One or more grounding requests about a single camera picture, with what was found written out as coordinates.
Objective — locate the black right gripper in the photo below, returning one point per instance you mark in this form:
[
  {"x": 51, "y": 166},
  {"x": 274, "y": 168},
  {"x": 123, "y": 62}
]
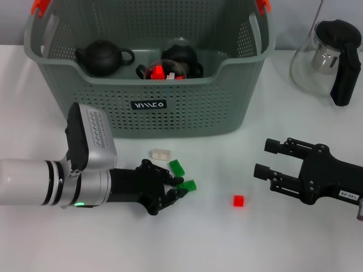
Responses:
[{"x": 326, "y": 175}]

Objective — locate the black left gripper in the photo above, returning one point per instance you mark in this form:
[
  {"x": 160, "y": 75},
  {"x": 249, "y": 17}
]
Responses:
[{"x": 133, "y": 185}]

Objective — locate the green building brick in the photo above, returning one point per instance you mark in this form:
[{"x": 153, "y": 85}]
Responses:
[
  {"x": 175, "y": 167},
  {"x": 188, "y": 185}
]

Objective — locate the translucent white brick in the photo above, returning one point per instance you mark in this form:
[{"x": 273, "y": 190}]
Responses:
[
  {"x": 171, "y": 76},
  {"x": 160, "y": 154}
]

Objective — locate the small red cube block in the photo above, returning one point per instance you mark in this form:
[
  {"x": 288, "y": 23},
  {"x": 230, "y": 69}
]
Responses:
[
  {"x": 238, "y": 201},
  {"x": 179, "y": 77}
]

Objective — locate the red slope block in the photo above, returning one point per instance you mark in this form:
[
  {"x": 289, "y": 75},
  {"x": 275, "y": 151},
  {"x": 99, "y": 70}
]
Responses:
[{"x": 157, "y": 72}]

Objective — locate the glass teacup with black holder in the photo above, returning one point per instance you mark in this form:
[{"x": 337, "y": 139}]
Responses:
[
  {"x": 178, "y": 55},
  {"x": 147, "y": 71}
]

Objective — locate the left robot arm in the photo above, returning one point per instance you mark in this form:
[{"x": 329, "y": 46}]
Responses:
[{"x": 25, "y": 181}]

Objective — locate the silver right elbow connector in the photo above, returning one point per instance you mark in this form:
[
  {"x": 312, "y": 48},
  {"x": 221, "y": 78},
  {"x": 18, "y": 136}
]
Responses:
[{"x": 360, "y": 211}]

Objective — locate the grey perforated storage basket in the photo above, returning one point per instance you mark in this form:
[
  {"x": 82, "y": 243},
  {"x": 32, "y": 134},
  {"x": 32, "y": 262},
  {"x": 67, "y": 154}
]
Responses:
[{"x": 170, "y": 119}]

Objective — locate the black clay teapot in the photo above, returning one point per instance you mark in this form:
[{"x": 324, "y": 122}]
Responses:
[{"x": 102, "y": 58}]

